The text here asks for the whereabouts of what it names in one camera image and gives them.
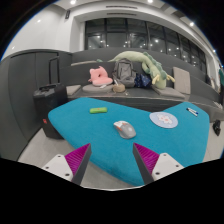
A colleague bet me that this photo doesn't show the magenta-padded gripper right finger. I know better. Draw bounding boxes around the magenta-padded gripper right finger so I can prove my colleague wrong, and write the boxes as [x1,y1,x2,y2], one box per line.
[132,142,185,186]

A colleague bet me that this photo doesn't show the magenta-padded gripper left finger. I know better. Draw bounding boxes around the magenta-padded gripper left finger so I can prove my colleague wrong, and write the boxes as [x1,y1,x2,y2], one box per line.
[41,143,93,186]

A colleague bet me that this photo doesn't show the grey computer mouse orange accents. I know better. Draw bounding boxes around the grey computer mouse orange accents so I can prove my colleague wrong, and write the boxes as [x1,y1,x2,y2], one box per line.
[113,120,137,140]

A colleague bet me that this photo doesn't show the round light blue mouse pad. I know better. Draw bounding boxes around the round light blue mouse pad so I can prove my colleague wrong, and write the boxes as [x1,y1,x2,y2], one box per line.
[148,111,179,129]

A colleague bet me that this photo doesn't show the small green case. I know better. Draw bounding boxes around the small green case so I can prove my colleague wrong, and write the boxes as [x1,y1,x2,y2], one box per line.
[89,106,109,115]

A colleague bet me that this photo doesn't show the grey stepped bench seating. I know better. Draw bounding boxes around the grey stepped bench seating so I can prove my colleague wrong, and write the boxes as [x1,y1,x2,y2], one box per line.
[59,48,224,123]

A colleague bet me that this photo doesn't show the white marker blue cap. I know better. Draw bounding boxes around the white marker blue cap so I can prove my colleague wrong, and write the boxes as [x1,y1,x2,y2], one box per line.
[185,107,199,117]

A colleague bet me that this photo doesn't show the black suitcase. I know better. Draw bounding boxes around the black suitcase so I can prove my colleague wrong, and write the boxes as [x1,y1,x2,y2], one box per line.
[32,56,69,140]

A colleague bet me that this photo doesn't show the small square grey cushion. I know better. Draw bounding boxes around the small square grey cushion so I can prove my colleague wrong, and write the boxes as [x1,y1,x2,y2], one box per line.
[65,84,83,97]

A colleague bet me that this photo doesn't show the flat grey seat cushion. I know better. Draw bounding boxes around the flat grey seat cushion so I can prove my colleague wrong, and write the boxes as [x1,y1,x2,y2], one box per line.
[151,84,186,100]

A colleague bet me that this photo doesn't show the round grey seat cushion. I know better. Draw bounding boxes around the round grey seat cushion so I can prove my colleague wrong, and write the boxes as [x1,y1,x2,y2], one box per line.
[81,83,116,94]

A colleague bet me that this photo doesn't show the black bag on floor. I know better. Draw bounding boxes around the black bag on floor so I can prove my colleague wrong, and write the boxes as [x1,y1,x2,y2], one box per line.
[212,119,222,137]

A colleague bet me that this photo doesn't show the round woven straw basket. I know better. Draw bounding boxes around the round woven straw basket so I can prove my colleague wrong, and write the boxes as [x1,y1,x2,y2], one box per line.
[112,83,127,94]

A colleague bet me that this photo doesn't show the dark blue patterned bag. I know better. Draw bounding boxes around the dark blue patterned bag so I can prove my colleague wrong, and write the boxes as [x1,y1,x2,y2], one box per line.
[134,72,153,89]

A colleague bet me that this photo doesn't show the pink plush pillow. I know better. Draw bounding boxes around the pink plush pillow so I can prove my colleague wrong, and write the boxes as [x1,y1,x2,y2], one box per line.
[87,65,114,87]

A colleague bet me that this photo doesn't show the upright square grey cushion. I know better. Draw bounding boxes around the upright square grey cushion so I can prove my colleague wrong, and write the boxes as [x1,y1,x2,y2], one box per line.
[172,66,192,95]

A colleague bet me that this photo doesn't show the grey backpack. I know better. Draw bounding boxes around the grey backpack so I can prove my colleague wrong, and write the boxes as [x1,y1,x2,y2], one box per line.
[111,58,138,88]

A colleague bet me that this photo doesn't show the long green dragon plush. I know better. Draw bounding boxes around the long green dragon plush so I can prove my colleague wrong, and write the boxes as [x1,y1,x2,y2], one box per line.
[108,50,176,90]

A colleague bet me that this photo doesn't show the person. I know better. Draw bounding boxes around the person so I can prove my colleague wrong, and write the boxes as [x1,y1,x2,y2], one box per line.
[218,67,224,89]

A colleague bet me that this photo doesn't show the ceiling lights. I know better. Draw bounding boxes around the ceiling lights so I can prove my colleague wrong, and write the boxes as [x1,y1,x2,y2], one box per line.
[69,0,218,54]

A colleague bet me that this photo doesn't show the dark glass window wall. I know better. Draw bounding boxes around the dark glass window wall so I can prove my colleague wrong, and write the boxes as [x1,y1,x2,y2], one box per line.
[84,18,208,73]

